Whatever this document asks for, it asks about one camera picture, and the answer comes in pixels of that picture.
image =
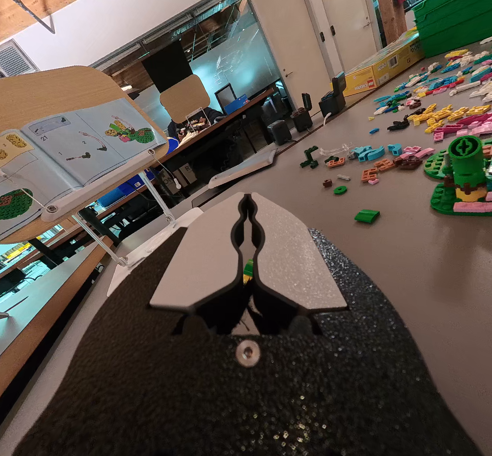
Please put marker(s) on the green clip plate brick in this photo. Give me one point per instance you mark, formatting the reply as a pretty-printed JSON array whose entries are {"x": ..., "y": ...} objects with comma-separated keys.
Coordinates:
[{"x": 248, "y": 266}]

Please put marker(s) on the vent grille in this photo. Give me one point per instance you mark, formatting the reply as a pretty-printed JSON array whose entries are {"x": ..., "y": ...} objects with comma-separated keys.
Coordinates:
[{"x": 15, "y": 59}]

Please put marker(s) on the yellow cardboard box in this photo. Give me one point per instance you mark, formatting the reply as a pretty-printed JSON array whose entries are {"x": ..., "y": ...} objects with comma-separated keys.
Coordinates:
[{"x": 384, "y": 67}]

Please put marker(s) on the long wooden table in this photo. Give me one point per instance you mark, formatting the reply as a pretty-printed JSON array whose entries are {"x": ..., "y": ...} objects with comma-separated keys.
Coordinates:
[{"x": 238, "y": 111}]

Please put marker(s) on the instruction booklet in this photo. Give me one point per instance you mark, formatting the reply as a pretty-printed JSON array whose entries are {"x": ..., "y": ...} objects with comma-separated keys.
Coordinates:
[{"x": 77, "y": 148}]

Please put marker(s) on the black panel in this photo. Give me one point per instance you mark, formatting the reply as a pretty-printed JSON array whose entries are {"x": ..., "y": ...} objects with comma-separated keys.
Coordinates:
[{"x": 165, "y": 63}]

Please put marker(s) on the green plant brick model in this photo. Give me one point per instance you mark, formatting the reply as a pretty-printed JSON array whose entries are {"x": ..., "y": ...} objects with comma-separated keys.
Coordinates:
[{"x": 467, "y": 167}]

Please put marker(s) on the white cabinet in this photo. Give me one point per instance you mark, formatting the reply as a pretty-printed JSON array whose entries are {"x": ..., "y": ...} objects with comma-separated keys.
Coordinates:
[{"x": 307, "y": 21}]

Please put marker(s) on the black battery charger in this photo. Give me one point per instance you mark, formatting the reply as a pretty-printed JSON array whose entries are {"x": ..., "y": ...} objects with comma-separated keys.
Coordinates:
[
  {"x": 279, "y": 132},
  {"x": 301, "y": 117},
  {"x": 332, "y": 98}
]

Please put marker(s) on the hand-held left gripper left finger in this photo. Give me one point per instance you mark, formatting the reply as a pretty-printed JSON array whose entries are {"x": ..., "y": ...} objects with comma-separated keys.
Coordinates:
[{"x": 200, "y": 259}]

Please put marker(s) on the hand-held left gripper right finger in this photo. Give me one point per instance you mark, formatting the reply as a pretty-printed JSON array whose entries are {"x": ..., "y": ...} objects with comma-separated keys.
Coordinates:
[{"x": 296, "y": 259}]

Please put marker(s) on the green storage bins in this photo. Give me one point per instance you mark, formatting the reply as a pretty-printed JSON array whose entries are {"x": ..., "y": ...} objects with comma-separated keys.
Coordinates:
[{"x": 453, "y": 13}]

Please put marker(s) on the light blue bricks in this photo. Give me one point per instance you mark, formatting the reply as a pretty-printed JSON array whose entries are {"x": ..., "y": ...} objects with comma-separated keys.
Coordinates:
[{"x": 371, "y": 152}]

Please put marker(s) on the tan bracket brick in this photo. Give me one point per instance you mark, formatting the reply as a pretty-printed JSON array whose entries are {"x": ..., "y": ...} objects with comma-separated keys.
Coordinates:
[
  {"x": 335, "y": 161},
  {"x": 384, "y": 163},
  {"x": 369, "y": 174}
]

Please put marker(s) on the pink bracket bricks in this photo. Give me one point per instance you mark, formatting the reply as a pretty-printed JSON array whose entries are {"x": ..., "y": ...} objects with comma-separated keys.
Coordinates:
[{"x": 417, "y": 153}]

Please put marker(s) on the blue flat box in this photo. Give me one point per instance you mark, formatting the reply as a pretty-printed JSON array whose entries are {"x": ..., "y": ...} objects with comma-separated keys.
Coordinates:
[{"x": 236, "y": 104}]

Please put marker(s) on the blue storage bin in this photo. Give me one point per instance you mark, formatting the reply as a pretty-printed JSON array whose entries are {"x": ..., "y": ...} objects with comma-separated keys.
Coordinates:
[{"x": 123, "y": 190}]

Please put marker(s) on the green round brick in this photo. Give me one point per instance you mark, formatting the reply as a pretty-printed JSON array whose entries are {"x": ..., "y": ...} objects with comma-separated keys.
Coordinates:
[{"x": 340, "y": 190}]

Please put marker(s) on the wooden post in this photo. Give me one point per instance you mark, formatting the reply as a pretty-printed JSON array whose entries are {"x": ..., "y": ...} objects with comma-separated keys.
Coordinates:
[{"x": 388, "y": 17}]

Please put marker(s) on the green smooth tile brick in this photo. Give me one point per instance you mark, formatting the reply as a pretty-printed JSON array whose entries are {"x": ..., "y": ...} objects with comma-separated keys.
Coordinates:
[{"x": 367, "y": 215}]

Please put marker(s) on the dark green brick cluster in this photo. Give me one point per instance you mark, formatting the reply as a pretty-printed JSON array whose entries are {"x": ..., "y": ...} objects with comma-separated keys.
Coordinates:
[{"x": 309, "y": 158}]

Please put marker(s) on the clear curved pieces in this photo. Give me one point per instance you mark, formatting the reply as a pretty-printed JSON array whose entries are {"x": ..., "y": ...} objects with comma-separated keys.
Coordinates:
[{"x": 334, "y": 150}]

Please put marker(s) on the grey plastic pouch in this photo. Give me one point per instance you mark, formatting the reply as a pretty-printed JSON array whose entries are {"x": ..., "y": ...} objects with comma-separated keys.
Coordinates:
[{"x": 246, "y": 165}]

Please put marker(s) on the pile of assorted colourful bricks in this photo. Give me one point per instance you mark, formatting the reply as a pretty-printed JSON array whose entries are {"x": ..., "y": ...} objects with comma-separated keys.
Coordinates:
[{"x": 442, "y": 113}]

